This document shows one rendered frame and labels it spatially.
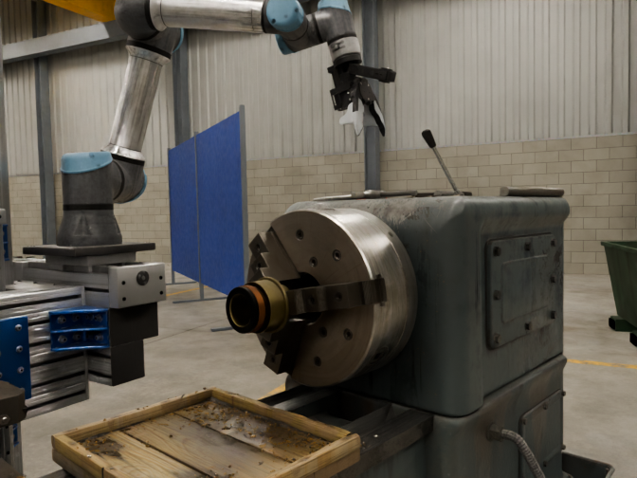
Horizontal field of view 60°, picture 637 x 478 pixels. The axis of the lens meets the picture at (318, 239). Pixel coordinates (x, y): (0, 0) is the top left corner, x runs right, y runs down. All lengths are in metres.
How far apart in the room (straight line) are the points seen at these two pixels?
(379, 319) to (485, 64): 10.49
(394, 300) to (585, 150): 9.99
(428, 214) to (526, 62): 10.25
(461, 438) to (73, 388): 0.86
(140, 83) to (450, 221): 0.92
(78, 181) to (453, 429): 0.99
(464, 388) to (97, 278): 0.83
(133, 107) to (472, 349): 1.03
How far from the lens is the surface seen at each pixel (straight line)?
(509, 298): 1.18
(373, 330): 0.89
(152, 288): 1.35
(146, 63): 1.56
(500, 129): 11.00
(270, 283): 0.90
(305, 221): 0.96
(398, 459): 1.02
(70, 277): 1.44
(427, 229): 0.99
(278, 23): 1.30
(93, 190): 1.43
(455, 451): 1.07
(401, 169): 11.32
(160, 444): 0.93
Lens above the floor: 1.23
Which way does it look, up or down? 3 degrees down
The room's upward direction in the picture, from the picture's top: 1 degrees counter-clockwise
